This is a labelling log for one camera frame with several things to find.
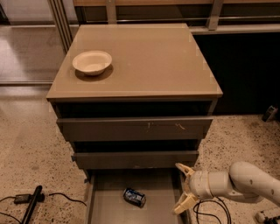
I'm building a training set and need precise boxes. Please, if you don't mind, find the white paper bowl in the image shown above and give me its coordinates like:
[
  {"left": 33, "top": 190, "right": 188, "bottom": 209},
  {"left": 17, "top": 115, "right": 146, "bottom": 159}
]
[{"left": 72, "top": 51, "right": 112, "bottom": 76}]

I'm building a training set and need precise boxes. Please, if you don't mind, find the grey top drawer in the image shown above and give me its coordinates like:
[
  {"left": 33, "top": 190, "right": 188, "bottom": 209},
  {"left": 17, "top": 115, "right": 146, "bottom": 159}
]
[{"left": 57, "top": 116, "right": 213, "bottom": 142}]

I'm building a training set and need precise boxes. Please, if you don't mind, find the black coiled cable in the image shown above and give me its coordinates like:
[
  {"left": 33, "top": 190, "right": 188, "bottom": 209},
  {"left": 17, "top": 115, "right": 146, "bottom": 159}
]
[{"left": 192, "top": 197, "right": 233, "bottom": 224}]

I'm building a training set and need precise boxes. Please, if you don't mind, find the grey middle drawer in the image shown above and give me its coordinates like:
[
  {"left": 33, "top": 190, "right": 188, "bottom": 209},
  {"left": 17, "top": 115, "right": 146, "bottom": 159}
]
[{"left": 73, "top": 150, "right": 199, "bottom": 170}]

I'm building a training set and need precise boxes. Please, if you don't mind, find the grey drawer cabinet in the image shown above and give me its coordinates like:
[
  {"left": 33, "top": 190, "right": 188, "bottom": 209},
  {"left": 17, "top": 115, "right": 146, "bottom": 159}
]
[{"left": 46, "top": 23, "right": 224, "bottom": 185}]

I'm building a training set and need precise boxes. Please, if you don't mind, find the metal railing frame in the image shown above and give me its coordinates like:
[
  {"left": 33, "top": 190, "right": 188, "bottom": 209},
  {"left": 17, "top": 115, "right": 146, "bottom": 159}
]
[{"left": 46, "top": 0, "right": 280, "bottom": 49}]

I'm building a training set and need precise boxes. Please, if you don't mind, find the black adapter cable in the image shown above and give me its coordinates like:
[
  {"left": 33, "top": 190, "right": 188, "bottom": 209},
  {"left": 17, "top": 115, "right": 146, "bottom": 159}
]
[{"left": 0, "top": 192, "right": 88, "bottom": 224}]

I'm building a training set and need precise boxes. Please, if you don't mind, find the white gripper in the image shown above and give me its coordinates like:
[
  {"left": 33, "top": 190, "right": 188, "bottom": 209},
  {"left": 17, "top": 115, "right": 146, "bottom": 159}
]
[{"left": 172, "top": 163, "right": 211, "bottom": 215}]

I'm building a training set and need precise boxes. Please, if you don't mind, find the grey open bottom drawer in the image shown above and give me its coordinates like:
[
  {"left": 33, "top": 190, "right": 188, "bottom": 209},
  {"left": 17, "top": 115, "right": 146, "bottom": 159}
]
[{"left": 85, "top": 169, "right": 192, "bottom": 224}]

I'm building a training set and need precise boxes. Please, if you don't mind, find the black cylindrical tool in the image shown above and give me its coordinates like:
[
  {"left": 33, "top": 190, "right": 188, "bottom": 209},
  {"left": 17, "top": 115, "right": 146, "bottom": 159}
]
[{"left": 21, "top": 185, "right": 45, "bottom": 224}]

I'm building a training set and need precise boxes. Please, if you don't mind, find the blue pepsi can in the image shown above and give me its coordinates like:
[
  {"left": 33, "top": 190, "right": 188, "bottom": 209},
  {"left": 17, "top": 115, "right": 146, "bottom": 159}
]
[{"left": 122, "top": 188, "right": 146, "bottom": 207}]

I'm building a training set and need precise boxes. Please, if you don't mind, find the white power strip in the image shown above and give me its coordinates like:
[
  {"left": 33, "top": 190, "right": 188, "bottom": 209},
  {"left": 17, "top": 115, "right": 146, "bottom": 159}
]
[{"left": 255, "top": 207, "right": 280, "bottom": 224}]

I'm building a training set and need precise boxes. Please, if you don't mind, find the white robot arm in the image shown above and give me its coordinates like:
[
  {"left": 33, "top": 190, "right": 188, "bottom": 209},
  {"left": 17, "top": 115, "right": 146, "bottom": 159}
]
[{"left": 173, "top": 161, "right": 280, "bottom": 214}]

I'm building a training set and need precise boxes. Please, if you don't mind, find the black power adapter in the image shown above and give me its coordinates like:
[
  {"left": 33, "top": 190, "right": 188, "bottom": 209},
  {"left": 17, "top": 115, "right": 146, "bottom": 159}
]
[{"left": 14, "top": 194, "right": 32, "bottom": 204}]

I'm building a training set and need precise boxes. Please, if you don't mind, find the small dark floor device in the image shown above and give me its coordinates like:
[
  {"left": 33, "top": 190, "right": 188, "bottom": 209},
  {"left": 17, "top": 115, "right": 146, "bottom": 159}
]
[{"left": 262, "top": 106, "right": 278, "bottom": 122}]

